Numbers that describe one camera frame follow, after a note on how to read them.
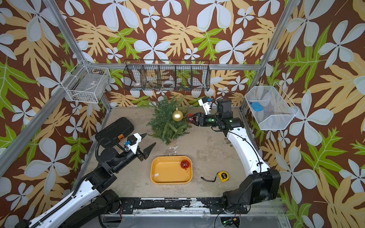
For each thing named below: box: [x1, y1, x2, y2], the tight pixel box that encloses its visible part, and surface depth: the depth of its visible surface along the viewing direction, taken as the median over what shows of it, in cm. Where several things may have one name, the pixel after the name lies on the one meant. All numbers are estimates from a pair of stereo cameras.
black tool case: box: [95, 116, 135, 149], surface depth 100 cm
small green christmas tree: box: [146, 95, 193, 145], surface depth 77 cm
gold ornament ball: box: [172, 107, 184, 122], surface depth 72 cm
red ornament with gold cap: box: [180, 159, 191, 175], surface depth 86 cm
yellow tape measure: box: [200, 171, 230, 183], surface depth 84 cm
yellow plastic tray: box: [150, 155, 193, 185], surface depth 87 cm
